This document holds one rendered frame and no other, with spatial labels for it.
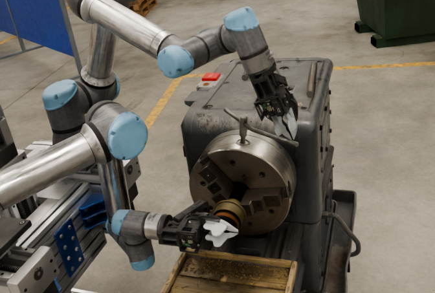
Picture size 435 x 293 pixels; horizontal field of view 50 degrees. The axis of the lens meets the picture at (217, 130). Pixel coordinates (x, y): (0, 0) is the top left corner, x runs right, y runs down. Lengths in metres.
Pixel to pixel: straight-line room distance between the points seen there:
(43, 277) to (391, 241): 2.08
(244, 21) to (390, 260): 1.97
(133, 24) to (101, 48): 0.37
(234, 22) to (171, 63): 0.18
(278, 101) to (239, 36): 0.18
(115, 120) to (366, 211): 2.22
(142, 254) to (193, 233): 0.22
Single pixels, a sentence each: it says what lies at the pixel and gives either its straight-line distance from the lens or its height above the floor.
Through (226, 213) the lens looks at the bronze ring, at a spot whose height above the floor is 1.11.
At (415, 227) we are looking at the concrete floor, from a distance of 3.06.
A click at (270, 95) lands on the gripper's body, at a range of 1.16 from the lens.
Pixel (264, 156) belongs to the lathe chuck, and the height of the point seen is 1.21.
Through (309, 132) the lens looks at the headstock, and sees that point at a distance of 1.45.
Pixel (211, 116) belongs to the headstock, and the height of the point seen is 1.25.
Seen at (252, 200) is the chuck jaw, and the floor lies 1.11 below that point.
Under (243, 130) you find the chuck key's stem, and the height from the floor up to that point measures 1.28.
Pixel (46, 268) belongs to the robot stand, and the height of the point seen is 1.08.
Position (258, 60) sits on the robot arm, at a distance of 1.13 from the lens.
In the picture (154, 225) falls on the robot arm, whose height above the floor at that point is 1.10.
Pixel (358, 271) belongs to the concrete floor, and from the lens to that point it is 2.73.
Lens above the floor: 1.89
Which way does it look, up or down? 27 degrees down
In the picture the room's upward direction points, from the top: 8 degrees counter-clockwise
